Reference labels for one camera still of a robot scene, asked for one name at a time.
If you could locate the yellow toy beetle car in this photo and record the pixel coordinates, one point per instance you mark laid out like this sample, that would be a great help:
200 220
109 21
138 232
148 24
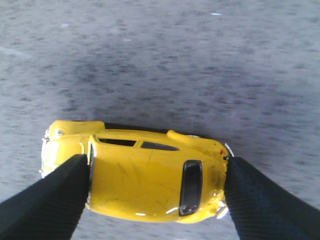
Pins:
143 174

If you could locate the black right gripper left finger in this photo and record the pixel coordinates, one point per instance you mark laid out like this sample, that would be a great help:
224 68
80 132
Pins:
51 208

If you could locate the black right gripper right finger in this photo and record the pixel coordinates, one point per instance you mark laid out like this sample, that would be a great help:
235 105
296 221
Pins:
262 210

